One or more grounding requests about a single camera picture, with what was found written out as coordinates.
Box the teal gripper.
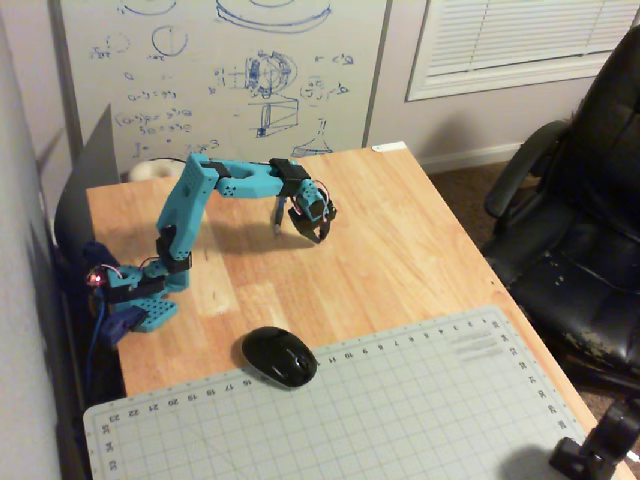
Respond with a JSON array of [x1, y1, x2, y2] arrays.
[[285, 179, 338, 245]]

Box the dark grey pen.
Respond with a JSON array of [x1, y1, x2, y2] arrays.
[[271, 195, 290, 237]]

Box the black computer mouse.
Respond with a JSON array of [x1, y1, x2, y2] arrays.
[[241, 325, 319, 388]]

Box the white round object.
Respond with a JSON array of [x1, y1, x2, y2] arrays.
[[128, 158, 184, 183]]

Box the whiteboard with blue drawings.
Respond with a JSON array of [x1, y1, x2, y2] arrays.
[[49, 0, 394, 176]]

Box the grey gridded cutting mat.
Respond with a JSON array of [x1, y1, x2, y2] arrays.
[[82, 304, 599, 480]]

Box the blue table clamp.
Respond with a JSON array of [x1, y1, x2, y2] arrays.
[[97, 306, 147, 349]]

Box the dark grey flat panel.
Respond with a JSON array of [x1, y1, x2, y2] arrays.
[[51, 102, 122, 254]]

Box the black leather office chair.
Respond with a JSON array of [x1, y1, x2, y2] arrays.
[[482, 19, 640, 396]]

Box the white window blinds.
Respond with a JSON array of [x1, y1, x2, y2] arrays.
[[404, 0, 640, 102]]

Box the black clamp stand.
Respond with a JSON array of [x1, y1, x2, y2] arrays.
[[549, 397, 640, 472]]

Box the blue cable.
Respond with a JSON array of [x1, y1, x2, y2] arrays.
[[85, 293, 109, 401]]

